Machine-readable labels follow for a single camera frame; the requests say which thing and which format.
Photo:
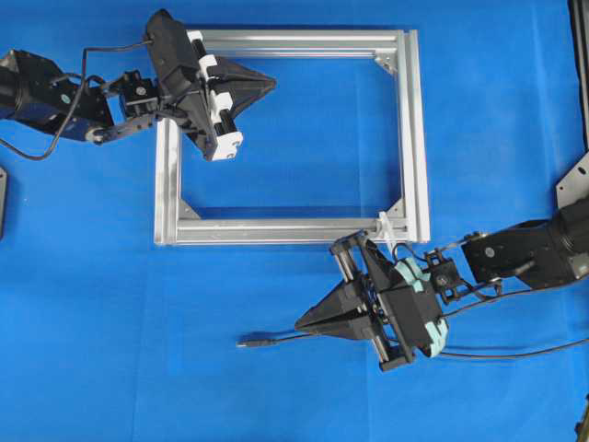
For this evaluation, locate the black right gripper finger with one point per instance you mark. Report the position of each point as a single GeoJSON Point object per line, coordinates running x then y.
{"type": "Point", "coordinates": [350, 326]}
{"type": "Point", "coordinates": [345, 297]}

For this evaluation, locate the grey metal base plate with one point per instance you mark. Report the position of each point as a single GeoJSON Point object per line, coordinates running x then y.
{"type": "Point", "coordinates": [575, 183]}

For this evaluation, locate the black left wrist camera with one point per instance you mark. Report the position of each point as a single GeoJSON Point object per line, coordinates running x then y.
{"type": "Point", "coordinates": [172, 54]}

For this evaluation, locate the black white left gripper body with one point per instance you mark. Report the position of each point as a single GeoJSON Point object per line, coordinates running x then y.
{"type": "Point", "coordinates": [200, 110]}

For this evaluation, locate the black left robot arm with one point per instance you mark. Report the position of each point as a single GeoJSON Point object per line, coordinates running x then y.
{"type": "Point", "coordinates": [35, 92]}

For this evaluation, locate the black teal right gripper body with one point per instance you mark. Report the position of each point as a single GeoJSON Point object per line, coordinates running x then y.
{"type": "Point", "coordinates": [399, 297]}

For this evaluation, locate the dark plate at left edge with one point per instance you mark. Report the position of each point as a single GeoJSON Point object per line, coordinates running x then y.
{"type": "Point", "coordinates": [3, 193]}

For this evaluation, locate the silver aluminium extrusion frame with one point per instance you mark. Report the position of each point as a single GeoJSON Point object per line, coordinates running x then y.
{"type": "Point", "coordinates": [407, 220]}

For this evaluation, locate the black vertical rail right edge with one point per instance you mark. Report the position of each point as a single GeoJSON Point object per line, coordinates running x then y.
{"type": "Point", "coordinates": [579, 23]}

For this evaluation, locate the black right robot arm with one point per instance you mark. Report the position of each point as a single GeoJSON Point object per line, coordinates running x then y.
{"type": "Point", "coordinates": [541, 253]}

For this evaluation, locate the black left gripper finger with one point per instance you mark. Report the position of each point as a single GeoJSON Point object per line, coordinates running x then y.
{"type": "Point", "coordinates": [243, 94]}
{"type": "Point", "coordinates": [227, 71]}

